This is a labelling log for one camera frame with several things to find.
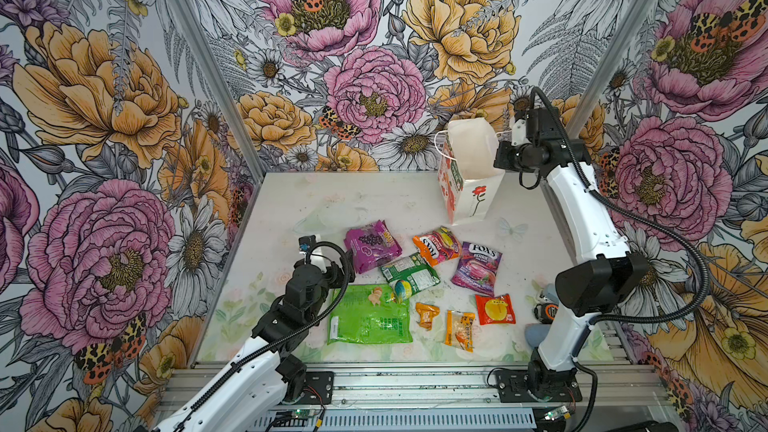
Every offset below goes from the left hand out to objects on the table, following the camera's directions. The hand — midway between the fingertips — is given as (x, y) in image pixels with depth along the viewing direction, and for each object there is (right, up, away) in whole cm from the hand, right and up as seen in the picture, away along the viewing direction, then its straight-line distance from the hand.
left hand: (336, 260), depth 80 cm
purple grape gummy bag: (+8, +2, +14) cm, 17 cm away
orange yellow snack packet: (+33, -19, +2) cm, 38 cm away
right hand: (+43, +26, +2) cm, 50 cm away
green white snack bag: (+21, -5, +13) cm, 25 cm away
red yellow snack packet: (+44, -15, +6) cm, 47 cm away
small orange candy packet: (+24, -16, +5) cm, 29 cm away
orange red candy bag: (+29, +1, +17) cm, 34 cm away
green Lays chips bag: (+8, -16, +5) cm, 18 cm away
